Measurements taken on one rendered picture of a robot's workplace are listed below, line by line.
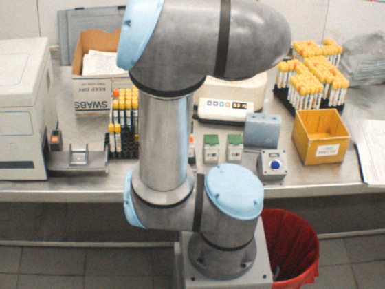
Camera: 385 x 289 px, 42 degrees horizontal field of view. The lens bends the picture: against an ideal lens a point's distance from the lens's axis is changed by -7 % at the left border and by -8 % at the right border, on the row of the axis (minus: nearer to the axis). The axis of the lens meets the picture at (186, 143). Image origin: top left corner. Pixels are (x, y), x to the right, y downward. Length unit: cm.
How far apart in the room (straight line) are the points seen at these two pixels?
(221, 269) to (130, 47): 58
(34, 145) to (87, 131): 27
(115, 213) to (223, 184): 122
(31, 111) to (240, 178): 56
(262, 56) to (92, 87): 98
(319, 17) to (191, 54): 132
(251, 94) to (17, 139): 71
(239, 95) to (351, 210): 91
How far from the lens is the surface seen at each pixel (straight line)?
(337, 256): 250
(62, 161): 147
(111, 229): 214
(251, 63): 71
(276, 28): 72
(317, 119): 162
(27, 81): 133
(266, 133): 153
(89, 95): 164
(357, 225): 228
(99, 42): 186
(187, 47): 69
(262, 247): 122
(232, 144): 148
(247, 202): 100
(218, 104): 164
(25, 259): 243
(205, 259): 112
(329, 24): 200
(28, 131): 137
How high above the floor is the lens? 189
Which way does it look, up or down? 41 degrees down
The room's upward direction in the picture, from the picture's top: 3 degrees clockwise
